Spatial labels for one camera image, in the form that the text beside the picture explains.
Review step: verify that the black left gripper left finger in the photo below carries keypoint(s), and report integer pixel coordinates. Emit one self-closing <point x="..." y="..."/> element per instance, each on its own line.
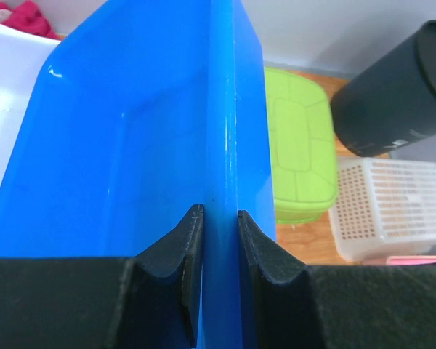
<point x="151" y="300"/>

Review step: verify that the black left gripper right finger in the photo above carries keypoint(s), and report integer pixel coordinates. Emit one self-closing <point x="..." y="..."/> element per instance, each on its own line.
<point x="288" y="304"/>

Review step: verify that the white perforated plastic basket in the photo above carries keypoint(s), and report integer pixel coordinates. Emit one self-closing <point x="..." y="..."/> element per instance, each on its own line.
<point x="384" y="207"/>

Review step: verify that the green plastic basin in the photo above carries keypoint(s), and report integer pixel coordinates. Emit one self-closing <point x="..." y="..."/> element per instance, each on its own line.
<point x="302" y="147"/>

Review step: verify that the blue plastic bin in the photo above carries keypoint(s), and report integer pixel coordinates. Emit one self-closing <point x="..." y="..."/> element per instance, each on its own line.
<point x="146" y="109"/>

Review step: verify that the large dark blue cylindrical container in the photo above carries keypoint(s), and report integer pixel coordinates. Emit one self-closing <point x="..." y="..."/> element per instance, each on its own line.
<point x="393" y="102"/>

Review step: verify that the pink perforated basket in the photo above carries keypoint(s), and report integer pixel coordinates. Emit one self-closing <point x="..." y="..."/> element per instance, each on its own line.
<point x="411" y="260"/>

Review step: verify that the white plastic tub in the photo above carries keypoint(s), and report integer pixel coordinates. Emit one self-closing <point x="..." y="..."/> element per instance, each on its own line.
<point x="21" y="58"/>

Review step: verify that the magenta object behind bins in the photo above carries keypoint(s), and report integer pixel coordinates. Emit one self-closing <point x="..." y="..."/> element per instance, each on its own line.
<point x="27" y="18"/>

